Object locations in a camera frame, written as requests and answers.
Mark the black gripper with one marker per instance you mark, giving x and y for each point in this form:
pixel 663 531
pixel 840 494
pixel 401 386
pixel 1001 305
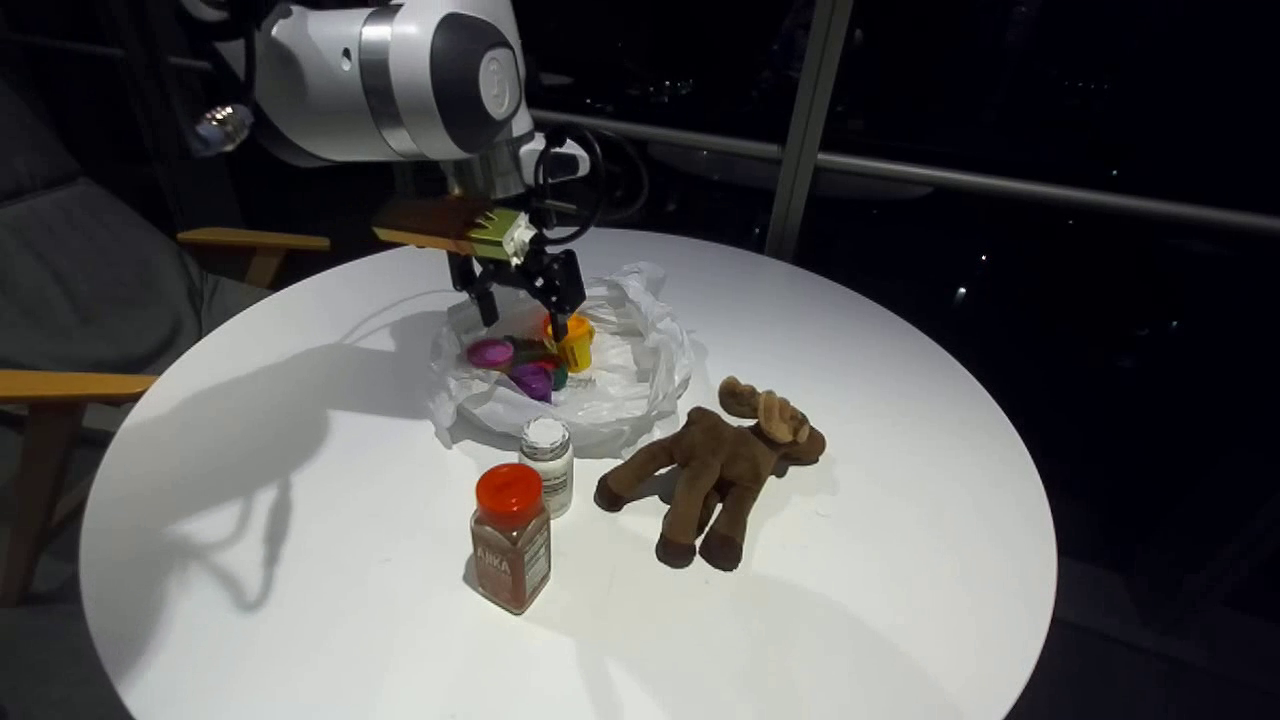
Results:
pixel 515 264

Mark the white lid pill bottle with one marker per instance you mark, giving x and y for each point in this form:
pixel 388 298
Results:
pixel 548 460

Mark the red lid spice jar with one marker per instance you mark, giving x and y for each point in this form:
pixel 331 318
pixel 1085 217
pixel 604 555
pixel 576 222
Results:
pixel 510 540

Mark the brown moose plush toy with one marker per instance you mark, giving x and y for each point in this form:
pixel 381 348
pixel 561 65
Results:
pixel 715 465

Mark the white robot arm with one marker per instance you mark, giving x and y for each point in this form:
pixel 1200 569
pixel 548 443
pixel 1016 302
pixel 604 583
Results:
pixel 386 81

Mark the white plastic bag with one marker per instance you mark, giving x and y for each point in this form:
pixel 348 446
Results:
pixel 643 374

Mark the purple toy fruit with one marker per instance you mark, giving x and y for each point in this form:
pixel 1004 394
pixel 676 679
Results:
pixel 537 382

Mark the grey wooden armchair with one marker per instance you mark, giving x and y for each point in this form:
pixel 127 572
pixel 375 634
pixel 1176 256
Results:
pixel 81 264

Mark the grey horizontal railing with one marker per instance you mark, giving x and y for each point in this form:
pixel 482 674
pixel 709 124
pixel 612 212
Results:
pixel 1001 183

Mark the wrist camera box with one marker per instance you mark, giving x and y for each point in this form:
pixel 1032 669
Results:
pixel 453 226

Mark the grey window post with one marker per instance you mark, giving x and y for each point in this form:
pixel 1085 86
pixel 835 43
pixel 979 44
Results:
pixel 807 121

